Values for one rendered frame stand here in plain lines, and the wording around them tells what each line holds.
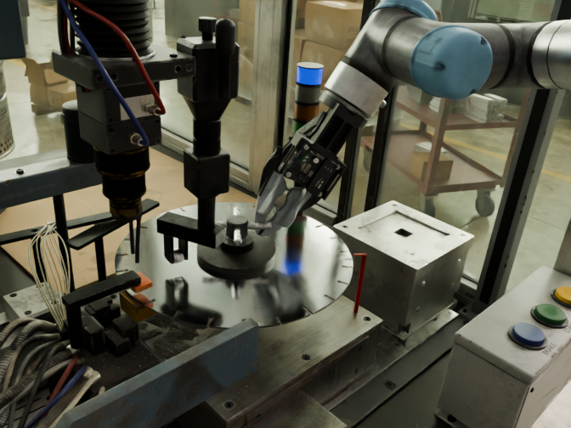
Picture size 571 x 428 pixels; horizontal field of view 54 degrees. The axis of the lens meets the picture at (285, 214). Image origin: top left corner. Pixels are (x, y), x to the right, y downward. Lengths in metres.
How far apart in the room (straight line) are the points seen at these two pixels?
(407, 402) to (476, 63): 0.50
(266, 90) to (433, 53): 0.76
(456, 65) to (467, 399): 0.45
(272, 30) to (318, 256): 0.65
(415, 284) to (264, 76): 0.64
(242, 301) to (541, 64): 0.44
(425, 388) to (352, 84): 0.48
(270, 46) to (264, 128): 0.20
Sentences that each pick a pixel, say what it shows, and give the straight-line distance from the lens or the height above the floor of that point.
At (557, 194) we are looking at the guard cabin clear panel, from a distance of 1.00.
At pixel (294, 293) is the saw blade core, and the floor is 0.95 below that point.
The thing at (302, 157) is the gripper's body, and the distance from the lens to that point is 0.70.
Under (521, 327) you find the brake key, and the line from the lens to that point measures 0.83.
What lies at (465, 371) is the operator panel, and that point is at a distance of 0.82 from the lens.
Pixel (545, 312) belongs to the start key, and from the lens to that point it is 0.87.
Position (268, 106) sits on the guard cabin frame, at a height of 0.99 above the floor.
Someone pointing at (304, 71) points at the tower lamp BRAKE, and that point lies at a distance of 0.97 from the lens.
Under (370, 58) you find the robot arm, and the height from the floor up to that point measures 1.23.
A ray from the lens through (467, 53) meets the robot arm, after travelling 0.63.
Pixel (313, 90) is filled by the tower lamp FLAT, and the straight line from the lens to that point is 0.98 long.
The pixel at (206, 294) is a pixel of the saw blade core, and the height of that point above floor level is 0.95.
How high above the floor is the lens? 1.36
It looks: 27 degrees down
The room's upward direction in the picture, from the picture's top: 4 degrees clockwise
